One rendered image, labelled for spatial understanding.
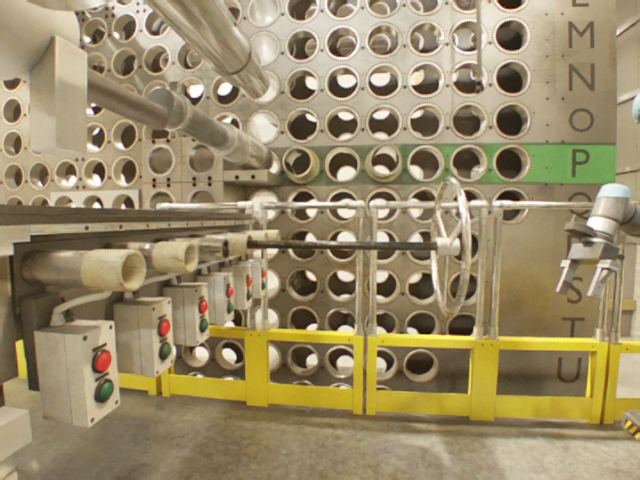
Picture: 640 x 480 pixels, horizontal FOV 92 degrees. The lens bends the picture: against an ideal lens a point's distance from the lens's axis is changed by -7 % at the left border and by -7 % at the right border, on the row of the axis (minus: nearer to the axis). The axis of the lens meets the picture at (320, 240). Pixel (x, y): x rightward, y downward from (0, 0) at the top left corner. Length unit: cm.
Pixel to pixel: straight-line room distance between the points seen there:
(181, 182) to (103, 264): 177
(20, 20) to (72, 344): 59
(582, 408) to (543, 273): 98
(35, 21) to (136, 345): 66
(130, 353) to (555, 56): 283
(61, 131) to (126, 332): 43
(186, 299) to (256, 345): 87
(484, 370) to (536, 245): 115
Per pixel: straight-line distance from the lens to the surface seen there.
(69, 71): 91
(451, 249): 97
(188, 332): 91
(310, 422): 171
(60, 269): 61
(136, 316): 76
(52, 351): 65
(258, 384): 179
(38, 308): 67
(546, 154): 267
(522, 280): 261
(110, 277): 55
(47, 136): 86
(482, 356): 172
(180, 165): 231
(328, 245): 95
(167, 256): 70
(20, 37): 88
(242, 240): 100
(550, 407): 194
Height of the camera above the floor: 94
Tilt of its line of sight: 4 degrees down
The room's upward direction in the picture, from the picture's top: straight up
